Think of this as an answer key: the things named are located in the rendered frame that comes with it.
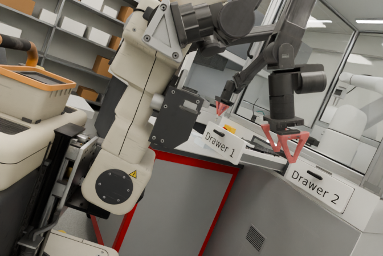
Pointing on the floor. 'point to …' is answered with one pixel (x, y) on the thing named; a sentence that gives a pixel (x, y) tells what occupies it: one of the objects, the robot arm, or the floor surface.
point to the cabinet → (282, 223)
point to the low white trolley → (172, 204)
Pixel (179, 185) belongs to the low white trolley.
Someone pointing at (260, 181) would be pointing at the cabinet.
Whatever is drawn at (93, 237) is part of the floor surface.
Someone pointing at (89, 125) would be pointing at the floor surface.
